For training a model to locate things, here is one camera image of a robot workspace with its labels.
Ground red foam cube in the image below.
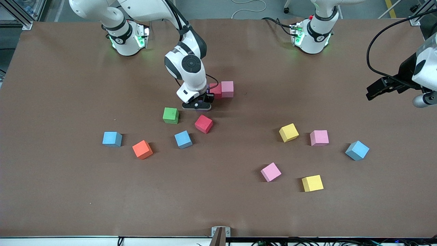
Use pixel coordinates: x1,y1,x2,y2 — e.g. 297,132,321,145
209,83,223,100
195,114,213,134

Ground pink foam cube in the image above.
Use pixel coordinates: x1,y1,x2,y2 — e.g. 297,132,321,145
260,162,282,182
221,81,235,98
310,130,329,147

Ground green foam cube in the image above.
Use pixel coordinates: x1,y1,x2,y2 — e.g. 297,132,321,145
163,107,180,124

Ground blue foam cube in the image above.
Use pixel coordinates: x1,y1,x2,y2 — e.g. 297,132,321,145
345,140,370,161
174,130,193,149
102,132,123,147

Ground orange foam cube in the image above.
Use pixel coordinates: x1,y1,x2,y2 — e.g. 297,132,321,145
132,140,154,160

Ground yellow foam cube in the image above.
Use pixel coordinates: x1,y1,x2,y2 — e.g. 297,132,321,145
301,175,324,192
279,123,299,143

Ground brown table cover sheet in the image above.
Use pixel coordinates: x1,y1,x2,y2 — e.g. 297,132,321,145
0,18,437,238

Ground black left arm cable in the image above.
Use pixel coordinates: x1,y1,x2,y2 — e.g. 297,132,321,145
367,14,437,81

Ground aluminium frame profile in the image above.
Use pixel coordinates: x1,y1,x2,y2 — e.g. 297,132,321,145
0,0,33,30
408,0,437,26

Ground white floor cable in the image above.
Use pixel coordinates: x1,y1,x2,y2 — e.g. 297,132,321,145
230,0,267,19

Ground black base cable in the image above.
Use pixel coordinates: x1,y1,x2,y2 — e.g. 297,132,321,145
123,10,155,25
261,16,295,36

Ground grey metal camera bracket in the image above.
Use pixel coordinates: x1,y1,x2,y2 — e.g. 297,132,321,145
211,227,231,246

